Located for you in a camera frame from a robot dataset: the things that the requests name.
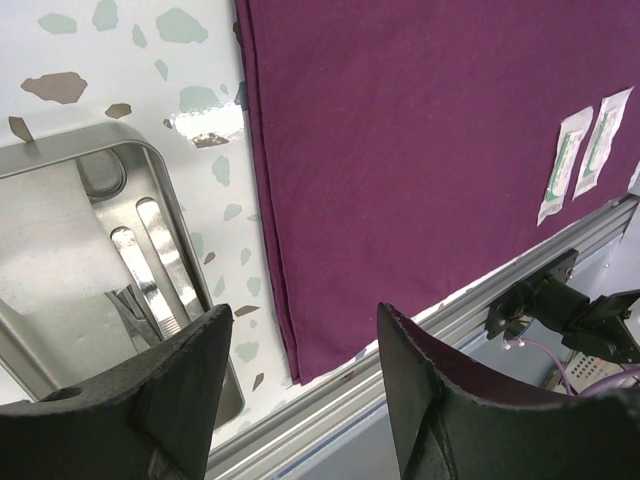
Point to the suture packet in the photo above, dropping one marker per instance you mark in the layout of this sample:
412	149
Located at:
599	147
571	134

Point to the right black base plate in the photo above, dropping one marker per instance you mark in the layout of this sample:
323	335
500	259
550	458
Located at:
519	297

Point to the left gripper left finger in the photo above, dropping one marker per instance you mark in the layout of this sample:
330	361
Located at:
150	417

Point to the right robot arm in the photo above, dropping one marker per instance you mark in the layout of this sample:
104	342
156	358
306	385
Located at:
595	328

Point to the broad steel forceps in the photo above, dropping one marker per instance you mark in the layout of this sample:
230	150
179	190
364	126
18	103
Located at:
152	218

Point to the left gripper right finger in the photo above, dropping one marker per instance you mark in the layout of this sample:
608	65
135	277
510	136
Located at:
455	418

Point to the thin steel tweezers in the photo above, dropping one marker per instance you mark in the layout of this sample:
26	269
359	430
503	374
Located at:
131	253

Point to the purple surgical cloth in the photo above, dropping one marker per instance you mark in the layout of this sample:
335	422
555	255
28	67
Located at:
402	149

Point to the metal instrument tray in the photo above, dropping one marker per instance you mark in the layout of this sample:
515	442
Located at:
62	345

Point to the steel hemostat scissors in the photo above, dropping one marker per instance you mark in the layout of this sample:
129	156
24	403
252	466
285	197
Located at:
102	174

